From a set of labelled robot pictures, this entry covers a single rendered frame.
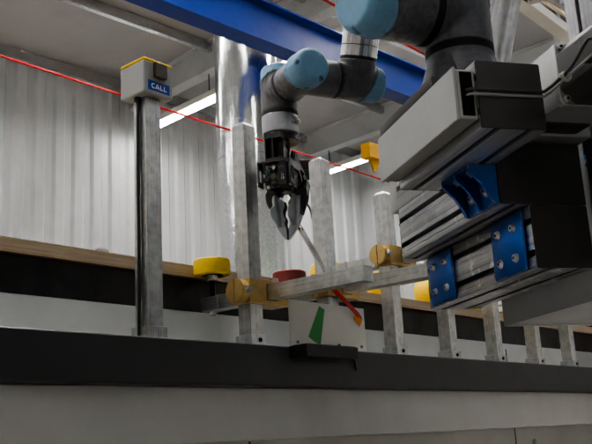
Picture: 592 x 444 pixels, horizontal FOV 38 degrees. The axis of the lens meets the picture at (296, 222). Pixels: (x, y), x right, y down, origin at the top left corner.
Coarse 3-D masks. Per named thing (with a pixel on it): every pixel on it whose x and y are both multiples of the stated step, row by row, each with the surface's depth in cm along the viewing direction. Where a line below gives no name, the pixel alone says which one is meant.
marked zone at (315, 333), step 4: (320, 308) 186; (320, 312) 186; (316, 316) 185; (320, 316) 186; (316, 320) 185; (320, 320) 186; (316, 324) 184; (320, 324) 185; (312, 328) 183; (316, 328) 184; (320, 328) 185; (312, 332) 183; (316, 332) 184; (320, 332) 185; (308, 336) 182; (312, 336) 183; (316, 336) 184; (320, 336) 185; (316, 340) 183; (320, 340) 184
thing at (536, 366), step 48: (0, 336) 126; (48, 336) 133; (96, 336) 139; (240, 336) 171; (48, 384) 135; (96, 384) 141; (144, 384) 146; (192, 384) 153; (240, 384) 162; (288, 384) 172; (336, 384) 183; (384, 384) 196; (432, 384) 211; (480, 384) 229; (528, 384) 249; (576, 384) 274
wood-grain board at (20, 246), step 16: (0, 240) 155; (16, 240) 158; (32, 240) 160; (32, 256) 161; (48, 256) 162; (64, 256) 165; (80, 256) 168; (96, 256) 171; (112, 256) 174; (128, 256) 177; (176, 272) 186; (192, 272) 189; (416, 304) 255
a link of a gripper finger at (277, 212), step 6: (276, 198) 176; (276, 204) 175; (282, 204) 176; (270, 210) 172; (276, 210) 174; (282, 210) 176; (270, 216) 172; (276, 216) 174; (282, 216) 175; (276, 222) 173; (282, 222) 175; (282, 228) 175; (288, 228) 176; (282, 234) 175
